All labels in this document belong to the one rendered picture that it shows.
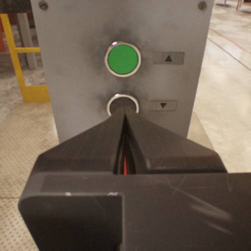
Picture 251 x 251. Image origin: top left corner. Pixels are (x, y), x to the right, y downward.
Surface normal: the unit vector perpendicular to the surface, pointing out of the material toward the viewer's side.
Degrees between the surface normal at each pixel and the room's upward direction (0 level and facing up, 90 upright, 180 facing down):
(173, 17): 90
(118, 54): 90
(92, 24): 90
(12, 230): 0
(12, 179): 0
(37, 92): 90
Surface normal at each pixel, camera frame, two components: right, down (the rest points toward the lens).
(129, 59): 0.02, 0.58
